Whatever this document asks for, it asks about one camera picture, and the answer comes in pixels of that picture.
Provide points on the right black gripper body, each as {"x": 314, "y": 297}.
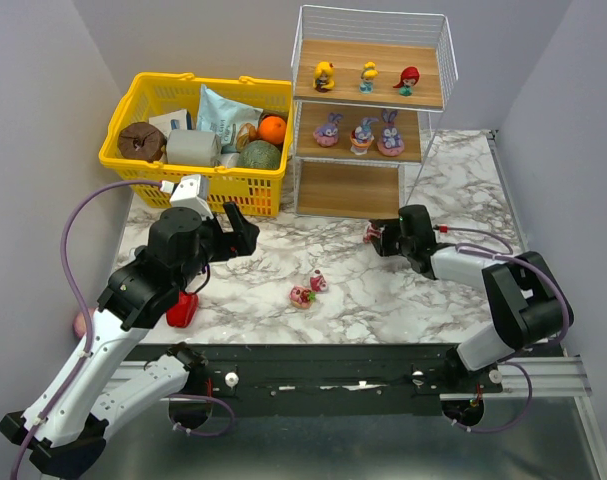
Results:
{"x": 384, "y": 238}

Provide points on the red white figure toy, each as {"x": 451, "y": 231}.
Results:
{"x": 372, "y": 233}

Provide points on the blue snack bag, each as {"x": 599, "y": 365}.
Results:
{"x": 224, "y": 117}

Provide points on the green melon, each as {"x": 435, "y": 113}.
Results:
{"x": 260, "y": 154}

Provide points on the white paper roll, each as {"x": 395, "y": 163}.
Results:
{"x": 193, "y": 148}

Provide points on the red cherry toy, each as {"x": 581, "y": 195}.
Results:
{"x": 408, "y": 78}

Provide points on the yellow plastic basket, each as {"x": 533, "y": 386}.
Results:
{"x": 257, "y": 192}

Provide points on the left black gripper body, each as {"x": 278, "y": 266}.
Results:
{"x": 225, "y": 239}

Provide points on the brown onion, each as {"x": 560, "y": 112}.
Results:
{"x": 246, "y": 134}

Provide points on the pink bear toy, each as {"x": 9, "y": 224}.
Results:
{"x": 317, "y": 282}

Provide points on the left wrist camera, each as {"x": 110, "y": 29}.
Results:
{"x": 192, "y": 192}

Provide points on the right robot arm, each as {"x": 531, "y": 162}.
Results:
{"x": 525, "y": 301}

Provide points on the white can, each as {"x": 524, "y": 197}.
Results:
{"x": 229, "y": 160}

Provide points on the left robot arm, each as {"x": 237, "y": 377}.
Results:
{"x": 67, "y": 428}

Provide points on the brown chocolate donut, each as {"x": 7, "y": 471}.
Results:
{"x": 141, "y": 141}

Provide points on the orange fruit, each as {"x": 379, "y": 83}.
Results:
{"x": 272, "y": 129}

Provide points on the yellow blue duck toy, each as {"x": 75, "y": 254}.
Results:
{"x": 368, "y": 75}

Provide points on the white blue box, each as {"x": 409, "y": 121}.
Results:
{"x": 176, "y": 120}

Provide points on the white wire wooden shelf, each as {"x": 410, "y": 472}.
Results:
{"x": 334, "y": 181}

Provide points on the red bell pepper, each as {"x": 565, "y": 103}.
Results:
{"x": 182, "y": 313}

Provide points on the pink ball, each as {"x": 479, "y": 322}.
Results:
{"x": 79, "y": 325}

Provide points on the large purple bunny toy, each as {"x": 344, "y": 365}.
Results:
{"x": 390, "y": 143}

